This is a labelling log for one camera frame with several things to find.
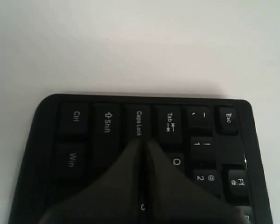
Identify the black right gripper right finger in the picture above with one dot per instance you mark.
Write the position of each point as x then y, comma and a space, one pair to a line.
174, 199

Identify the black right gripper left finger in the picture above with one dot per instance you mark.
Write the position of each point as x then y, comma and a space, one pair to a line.
111, 199

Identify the black acer keyboard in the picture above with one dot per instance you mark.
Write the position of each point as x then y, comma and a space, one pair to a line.
74, 139

